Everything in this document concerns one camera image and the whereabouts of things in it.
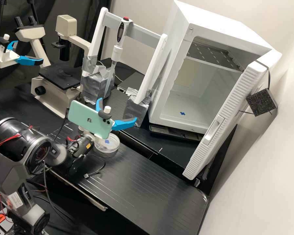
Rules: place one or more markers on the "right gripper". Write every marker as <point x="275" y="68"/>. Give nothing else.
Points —
<point x="91" y="138"/>

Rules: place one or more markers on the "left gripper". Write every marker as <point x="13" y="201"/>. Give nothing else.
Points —
<point x="7" y="58"/>

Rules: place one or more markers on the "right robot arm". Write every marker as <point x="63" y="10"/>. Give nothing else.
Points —
<point x="17" y="147"/>

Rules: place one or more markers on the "petri dish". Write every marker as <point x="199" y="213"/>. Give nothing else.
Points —
<point x="110" y="144"/>

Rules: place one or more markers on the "cream microscope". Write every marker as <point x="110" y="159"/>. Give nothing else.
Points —
<point x="51" y="90"/>

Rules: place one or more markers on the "pipette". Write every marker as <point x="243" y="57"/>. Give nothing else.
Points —
<point x="121" y="31"/>

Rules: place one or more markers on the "white pipette stand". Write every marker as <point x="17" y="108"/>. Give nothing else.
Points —
<point x="144" y="31"/>

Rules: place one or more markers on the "incubator door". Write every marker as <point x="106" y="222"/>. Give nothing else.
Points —
<point x="225" y="117"/>

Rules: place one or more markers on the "white incubator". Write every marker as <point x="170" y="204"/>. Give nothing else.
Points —
<point x="210" y="31"/>

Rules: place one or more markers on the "right wrist camera phone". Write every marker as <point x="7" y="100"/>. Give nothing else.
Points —
<point x="90" y="118"/>

